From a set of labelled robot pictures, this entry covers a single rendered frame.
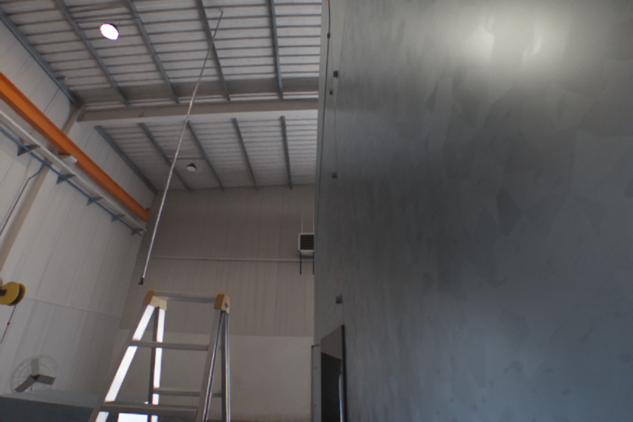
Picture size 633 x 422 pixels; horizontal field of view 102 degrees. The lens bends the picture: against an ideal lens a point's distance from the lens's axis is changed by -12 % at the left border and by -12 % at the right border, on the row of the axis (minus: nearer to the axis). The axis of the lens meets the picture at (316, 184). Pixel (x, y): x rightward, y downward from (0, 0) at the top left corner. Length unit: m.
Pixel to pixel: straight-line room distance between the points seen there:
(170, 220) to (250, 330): 5.29
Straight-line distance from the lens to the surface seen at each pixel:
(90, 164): 9.73
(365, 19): 0.21
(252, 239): 11.40
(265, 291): 10.83
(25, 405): 3.70
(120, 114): 9.39
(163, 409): 1.28
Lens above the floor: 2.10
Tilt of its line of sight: 30 degrees up
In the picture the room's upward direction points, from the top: straight up
